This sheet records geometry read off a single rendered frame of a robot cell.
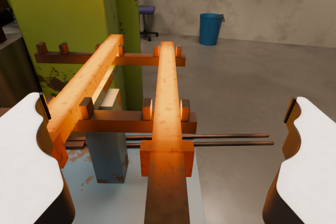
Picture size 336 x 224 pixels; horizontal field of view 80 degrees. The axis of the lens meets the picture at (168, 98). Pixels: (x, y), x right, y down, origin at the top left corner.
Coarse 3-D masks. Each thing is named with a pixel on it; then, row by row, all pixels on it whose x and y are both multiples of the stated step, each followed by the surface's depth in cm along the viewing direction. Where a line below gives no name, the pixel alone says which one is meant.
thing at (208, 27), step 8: (200, 16) 333; (208, 16) 354; (216, 16) 337; (200, 24) 339; (208, 24) 328; (216, 24) 329; (200, 32) 346; (208, 32) 336; (216, 32) 338; (200, 40) 353; (208, 40) 344; (216, 40) 351
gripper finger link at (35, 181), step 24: (0, 120) 8; (24, 120) 8; (48, 120) 10; (0, 144) 7; (24, 144) 7; (48, 144) 8; (0, 168) 6; (24, 168) 6; (48, 168) 6; (0, 192) 6; (24, 192) 6; (48, 192) 6; (0, 216) 5; (24, 216) 5; (48, 216) 5; (72, 216) 6
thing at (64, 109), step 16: (112, 48) 39; (96, 64) 33; (80, 80) 28; (96, 80) 30; (64, 96) 24; (80, 96) 25; (64, 112) 22; (48, 128) 20; (64, 128) 21; (64, 160) 19
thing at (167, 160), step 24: (168, 48) 40; (168, 72) 31; (168, 96) 25; (168, 120) 21; (144, 144) 17; (168, 144) 17; (192, 144) 17; (144, 168) 18; (168, 168) 15; (168, 192) 14; (144, 216) 12; (168, 216) 12
